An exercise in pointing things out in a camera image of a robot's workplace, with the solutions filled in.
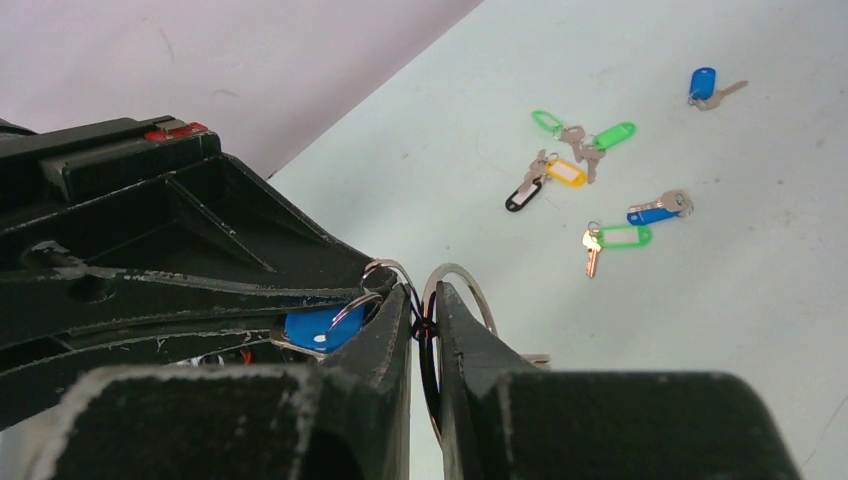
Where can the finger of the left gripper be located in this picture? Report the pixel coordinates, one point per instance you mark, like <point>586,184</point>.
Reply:
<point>209,240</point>
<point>36,374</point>

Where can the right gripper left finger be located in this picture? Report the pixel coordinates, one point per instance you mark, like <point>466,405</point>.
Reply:
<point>344,418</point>

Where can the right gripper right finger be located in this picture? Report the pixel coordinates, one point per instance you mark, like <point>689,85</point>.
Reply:
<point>619,425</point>

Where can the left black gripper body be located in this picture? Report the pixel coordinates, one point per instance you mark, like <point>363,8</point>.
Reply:
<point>52,172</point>

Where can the large silver keyring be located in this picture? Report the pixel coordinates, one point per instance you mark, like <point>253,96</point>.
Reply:
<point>460,351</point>

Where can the blue tag key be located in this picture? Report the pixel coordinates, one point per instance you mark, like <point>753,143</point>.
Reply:
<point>671,204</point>
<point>319,333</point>
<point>703,92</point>

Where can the green outlined tag key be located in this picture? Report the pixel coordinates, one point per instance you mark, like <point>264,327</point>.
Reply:
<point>597,238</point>

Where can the black tag key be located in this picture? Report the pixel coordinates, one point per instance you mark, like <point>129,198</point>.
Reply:
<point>531,184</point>

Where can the yellow tag key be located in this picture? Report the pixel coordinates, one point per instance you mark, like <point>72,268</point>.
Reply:
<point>566,173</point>

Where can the green tag key loose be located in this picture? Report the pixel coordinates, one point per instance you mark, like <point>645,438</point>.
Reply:
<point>595,149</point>

